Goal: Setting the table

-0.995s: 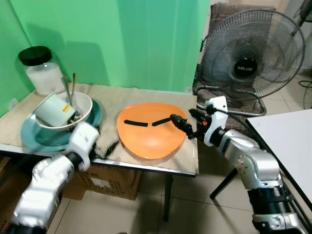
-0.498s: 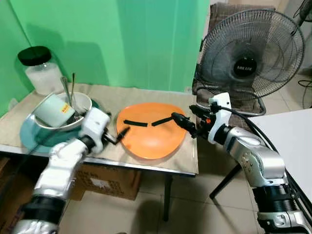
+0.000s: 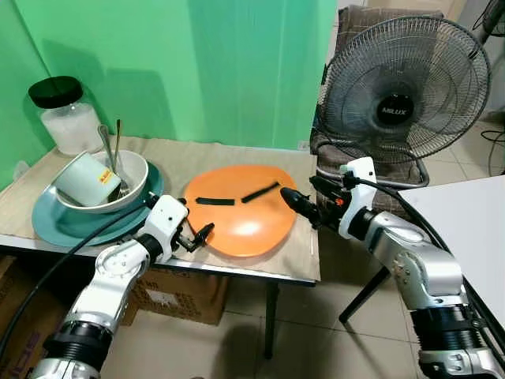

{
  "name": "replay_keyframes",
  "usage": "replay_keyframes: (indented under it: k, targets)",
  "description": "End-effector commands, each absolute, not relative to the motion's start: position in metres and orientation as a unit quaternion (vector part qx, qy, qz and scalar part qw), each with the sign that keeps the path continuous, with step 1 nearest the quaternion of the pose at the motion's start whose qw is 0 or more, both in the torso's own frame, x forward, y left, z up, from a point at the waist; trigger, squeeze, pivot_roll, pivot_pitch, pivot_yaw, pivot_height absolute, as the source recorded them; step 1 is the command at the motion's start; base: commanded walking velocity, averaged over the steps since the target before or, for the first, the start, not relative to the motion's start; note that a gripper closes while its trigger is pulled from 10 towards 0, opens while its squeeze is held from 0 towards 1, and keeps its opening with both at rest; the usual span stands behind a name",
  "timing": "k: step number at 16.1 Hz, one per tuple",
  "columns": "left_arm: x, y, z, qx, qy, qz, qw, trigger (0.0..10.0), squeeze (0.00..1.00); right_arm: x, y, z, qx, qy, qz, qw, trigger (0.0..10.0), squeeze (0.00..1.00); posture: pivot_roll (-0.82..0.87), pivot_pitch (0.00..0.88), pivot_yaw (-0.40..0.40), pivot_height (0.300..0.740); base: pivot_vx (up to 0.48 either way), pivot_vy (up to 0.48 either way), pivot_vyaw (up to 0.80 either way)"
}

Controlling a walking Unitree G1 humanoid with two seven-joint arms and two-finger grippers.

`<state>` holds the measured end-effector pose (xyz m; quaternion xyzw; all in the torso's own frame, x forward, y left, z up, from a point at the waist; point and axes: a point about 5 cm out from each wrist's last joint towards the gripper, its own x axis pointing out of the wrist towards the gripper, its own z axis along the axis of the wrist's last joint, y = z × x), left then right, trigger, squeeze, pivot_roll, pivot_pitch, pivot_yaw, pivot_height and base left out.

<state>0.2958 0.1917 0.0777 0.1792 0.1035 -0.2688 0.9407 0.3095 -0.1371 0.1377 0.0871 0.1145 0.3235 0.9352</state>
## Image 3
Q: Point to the pale green mug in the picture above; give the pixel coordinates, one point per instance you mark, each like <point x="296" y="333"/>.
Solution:
<point x="83" y="183"/>

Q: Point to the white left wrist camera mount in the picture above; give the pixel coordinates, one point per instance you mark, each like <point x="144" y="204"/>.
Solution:
<point x="166" y="217"/>

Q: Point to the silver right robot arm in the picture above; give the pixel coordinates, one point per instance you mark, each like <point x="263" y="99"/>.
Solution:
<point x="418" y="272"/>

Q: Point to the beige tablecloth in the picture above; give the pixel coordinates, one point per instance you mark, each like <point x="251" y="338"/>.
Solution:
<point x="197" y="158"/>

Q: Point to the white table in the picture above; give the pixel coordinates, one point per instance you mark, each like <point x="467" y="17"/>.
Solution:
<point x="465" y="221"/>

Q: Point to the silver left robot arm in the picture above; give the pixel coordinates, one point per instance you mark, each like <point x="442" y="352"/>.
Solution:
<point x="110" y="276"/>

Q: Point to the plain cardboard box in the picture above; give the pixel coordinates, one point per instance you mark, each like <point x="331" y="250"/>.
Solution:
<point x="20" y="316"/>

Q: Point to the green backdrop cloth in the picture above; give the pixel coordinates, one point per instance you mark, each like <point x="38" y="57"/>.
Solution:
<point x="197" y="71"/>

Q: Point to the cardboard box with label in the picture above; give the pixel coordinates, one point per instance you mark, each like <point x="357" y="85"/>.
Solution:
<point x="177" y="298"/>

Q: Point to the black jar lid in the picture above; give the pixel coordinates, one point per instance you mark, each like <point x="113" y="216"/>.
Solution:
<point x="55" y="91"/>

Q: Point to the brown chair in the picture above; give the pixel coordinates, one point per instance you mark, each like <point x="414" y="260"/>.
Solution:
<point x="379" y="170"/>

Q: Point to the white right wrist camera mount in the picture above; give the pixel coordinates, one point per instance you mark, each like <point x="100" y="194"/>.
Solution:
<point x="359" y="193"/>

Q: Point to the orange plate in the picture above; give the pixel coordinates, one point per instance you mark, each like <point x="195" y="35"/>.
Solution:
<point x="241" y="225"/>

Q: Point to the white wall socket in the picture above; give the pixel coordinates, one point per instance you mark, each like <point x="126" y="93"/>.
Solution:
<point x="304" y="145"/>

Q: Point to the glass jar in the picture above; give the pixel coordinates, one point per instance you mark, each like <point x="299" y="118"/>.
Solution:
<point x="75" y="126"/>

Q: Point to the metal spoon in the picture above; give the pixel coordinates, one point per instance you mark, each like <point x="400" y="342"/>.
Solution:
<point x="106" y="142"/>

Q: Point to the teal plate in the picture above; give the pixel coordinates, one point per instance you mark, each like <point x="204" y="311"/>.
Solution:
<point x="67" y="225"/>

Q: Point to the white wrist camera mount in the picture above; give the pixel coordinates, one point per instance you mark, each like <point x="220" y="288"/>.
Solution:
<point x="359" y="193"/>
<point x="166" y="217"/>

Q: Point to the white bowl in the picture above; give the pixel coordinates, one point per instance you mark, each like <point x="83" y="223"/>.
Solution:
<point x="136" y="178"/>

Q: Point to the black electric fan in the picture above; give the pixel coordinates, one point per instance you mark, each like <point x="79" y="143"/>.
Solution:
<point x="402" y="95"/>

